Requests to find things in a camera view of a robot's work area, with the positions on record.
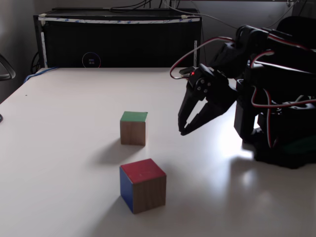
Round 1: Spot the wooden cube with green face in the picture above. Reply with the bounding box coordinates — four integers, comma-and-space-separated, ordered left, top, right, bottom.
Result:
119, 111, 149, 146

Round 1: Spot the wooden cube with red face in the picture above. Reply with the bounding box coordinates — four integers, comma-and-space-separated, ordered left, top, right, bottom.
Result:
119, 158, 167, 215

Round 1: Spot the black computer case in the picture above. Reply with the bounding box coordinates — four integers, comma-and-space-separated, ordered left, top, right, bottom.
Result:
33, 8, 204, 69

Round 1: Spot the black office chair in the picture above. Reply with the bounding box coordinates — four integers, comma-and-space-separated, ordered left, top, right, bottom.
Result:
275, 16, 316, 50

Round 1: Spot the black curved armrest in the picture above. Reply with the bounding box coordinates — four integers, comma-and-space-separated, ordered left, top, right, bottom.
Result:
0, 53, 17, 81

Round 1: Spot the small camera circuit board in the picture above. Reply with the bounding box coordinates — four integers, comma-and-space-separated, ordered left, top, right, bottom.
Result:
178, 66, 198, 79

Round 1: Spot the red white servo cable loop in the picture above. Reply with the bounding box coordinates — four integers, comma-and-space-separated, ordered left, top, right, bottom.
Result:
169, 36, 237, 79

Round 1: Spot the grey cable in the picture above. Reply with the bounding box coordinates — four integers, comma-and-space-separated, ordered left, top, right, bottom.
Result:
182, 0, 250, 29

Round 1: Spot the black cable bundle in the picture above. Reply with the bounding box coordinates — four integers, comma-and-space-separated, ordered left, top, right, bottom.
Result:
110, 0, 171, 12

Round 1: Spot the blue cable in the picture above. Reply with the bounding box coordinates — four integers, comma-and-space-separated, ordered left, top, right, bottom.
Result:
23, 66, 60, 83

